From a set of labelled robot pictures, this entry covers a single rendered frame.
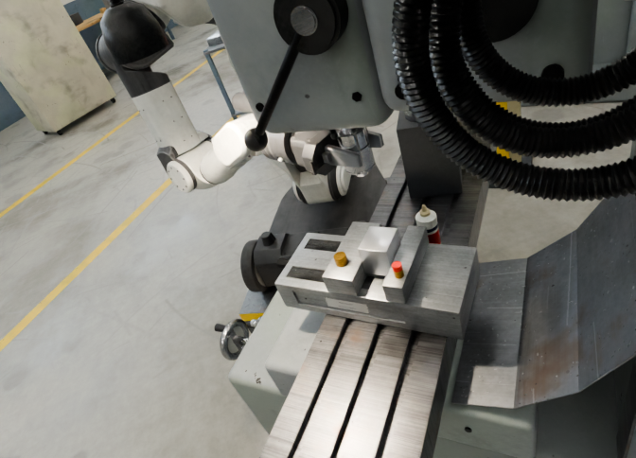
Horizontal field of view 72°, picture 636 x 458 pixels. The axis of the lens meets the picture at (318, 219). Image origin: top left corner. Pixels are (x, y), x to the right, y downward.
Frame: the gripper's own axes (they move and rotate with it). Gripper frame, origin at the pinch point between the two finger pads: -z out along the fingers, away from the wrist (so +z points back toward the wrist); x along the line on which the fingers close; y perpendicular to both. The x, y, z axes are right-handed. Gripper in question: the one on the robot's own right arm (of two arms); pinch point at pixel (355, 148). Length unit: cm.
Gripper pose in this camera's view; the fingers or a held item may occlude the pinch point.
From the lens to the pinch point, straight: 66.8
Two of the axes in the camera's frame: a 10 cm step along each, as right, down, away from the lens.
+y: 2.8, 7.6, 5.9
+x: 6.3, -6.1, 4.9
